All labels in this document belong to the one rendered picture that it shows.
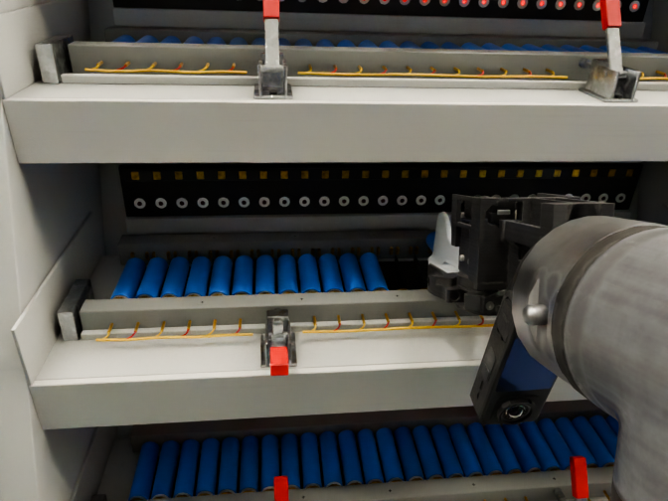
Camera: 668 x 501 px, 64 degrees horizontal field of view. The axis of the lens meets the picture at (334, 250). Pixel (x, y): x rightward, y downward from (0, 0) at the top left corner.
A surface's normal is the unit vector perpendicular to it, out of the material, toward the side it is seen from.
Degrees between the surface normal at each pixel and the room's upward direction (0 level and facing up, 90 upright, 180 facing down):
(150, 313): 111
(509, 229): 90
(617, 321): 73
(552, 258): 55
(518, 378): 120
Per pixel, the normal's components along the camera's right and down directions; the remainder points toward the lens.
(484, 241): 0.14, 0.15
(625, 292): -0.84, -0.50
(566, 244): -0.63, -0.75
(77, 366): 0.04, -0.88
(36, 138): 0.11, 0.48
